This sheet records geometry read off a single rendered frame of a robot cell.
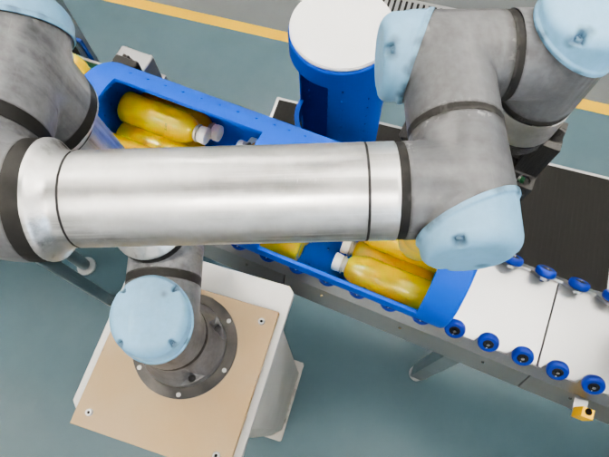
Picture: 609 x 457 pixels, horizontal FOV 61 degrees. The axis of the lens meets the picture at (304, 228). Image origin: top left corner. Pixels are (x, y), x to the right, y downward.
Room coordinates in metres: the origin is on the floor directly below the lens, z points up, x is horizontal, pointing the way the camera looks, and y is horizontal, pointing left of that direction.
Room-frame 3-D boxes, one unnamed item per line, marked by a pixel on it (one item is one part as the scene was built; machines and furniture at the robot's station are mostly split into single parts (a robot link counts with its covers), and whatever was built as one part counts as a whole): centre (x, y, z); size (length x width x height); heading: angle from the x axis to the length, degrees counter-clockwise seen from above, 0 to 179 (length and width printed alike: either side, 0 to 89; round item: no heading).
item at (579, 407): (0.02, -0.58, 0.92); 0.08 x 0.03 x 0.05; 153
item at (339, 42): (0.97, -0.13, 1.03); 0.28 x 0.28 x 0.01
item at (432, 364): (0.18, -0.40, 0.31); 0.06 x 0.06 x 0.63; 63
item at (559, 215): (0.90, -0.53, 0.07); 1.50 x 0.52 x 0.15; 69
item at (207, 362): (0.16, 0.23, 1.21); 0.15 x 0.15 x 0.10
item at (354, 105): (0.97, -0.13, 0.59); 0.28 x 0.28 x 0.88
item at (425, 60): (0.27, -0.13, 1.75); 0.11 x 0.11 x 0.08; 87
